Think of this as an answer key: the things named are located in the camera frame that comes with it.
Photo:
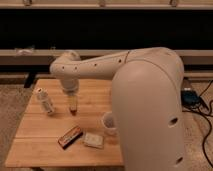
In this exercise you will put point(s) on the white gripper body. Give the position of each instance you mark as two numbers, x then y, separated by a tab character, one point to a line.
70	86

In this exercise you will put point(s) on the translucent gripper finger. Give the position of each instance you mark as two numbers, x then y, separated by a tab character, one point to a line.
72	100

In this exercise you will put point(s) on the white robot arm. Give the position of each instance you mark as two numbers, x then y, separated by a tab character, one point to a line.
145	102

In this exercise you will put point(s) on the white plastic bottle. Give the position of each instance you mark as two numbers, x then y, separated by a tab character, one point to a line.
45	101

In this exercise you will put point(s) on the wooden table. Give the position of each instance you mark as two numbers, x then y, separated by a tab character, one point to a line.
36	141

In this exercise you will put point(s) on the brown snack bar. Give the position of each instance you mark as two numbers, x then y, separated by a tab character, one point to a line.
70	137

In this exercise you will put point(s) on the clear plastic cup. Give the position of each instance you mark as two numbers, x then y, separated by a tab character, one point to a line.
108	123

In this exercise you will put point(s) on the white wrapped packet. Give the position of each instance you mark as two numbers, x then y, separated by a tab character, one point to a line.
93	140

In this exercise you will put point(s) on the blue device on floor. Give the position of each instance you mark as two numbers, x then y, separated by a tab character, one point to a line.
189	97

